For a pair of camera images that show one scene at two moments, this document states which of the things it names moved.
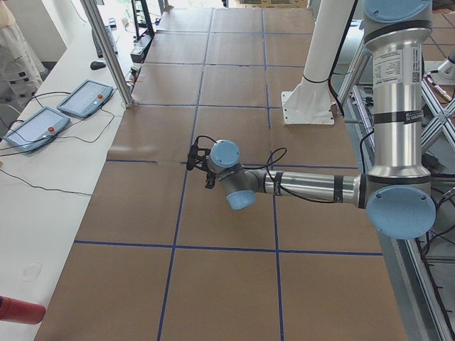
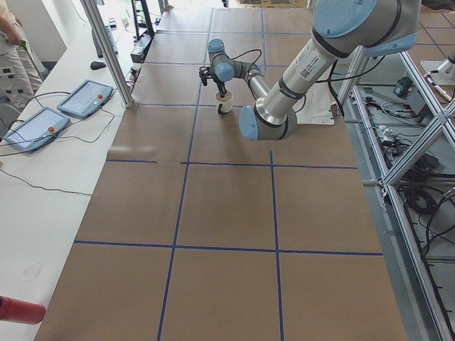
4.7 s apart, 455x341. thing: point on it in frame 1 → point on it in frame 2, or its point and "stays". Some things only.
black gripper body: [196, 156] → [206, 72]
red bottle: [17, 311] stays
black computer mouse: [96, 65] stays
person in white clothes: [22, 73] stays
